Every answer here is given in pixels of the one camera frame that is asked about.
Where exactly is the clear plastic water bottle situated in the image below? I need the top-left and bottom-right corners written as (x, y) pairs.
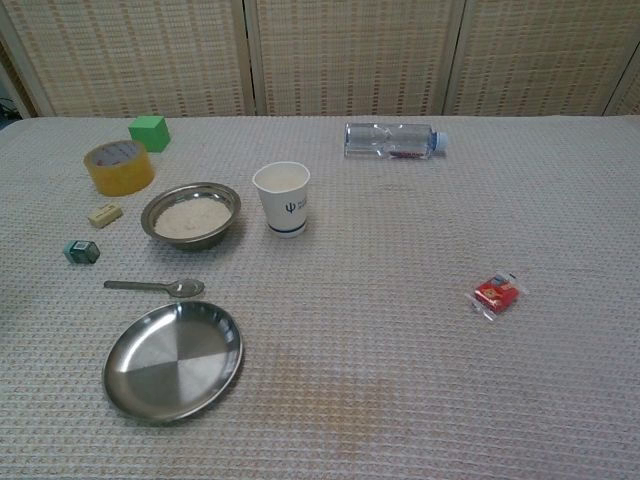
top-left (343, 122), bottom-right (449, 161)

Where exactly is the small teal box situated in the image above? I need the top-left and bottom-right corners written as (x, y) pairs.
top-left (63, 239), bottom-right (101, 266)

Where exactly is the yellow tape roll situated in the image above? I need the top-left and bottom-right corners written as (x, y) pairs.
top-left (82, 140), bottom-right (157, 197)

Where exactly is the beige eraser block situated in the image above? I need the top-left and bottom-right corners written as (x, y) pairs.
top-left (87, 202), bottom-right (124, 230)

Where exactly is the metal spoon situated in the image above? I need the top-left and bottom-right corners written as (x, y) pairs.
top-left (103, 278), bottom-right (206, 299)

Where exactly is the beige woven table cloth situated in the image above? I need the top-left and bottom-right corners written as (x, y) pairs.
top-left (0, 115), bottom-right (640, 480)

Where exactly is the white paper cup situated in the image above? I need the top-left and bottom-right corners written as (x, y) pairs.
top-left (251, 161), bottom-right (311, 239)

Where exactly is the steel plate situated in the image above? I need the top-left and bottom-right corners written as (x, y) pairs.
top-left (101, 300), bottom-right (245, 427)

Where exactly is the red snack packet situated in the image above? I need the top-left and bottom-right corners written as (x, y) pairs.
top-left (464, 269), bottom-right (529, 325)

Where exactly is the green cube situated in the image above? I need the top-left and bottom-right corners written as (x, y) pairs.
top-left (127, 115), bottom-right (171, 154)

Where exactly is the woven bamboo screen panel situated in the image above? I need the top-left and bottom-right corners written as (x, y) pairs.
top-left (0, 0), bottom-right (254, 119)
top-left (442, 0), bottom-right (640, 117)
top-left (602, 49), bottom-right (640, 117)
top-left (244, 0), bottom-right (464, 119)

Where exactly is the steel bowl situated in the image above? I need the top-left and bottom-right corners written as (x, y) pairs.
top-left (140, 181), bottom-right (242, 252)

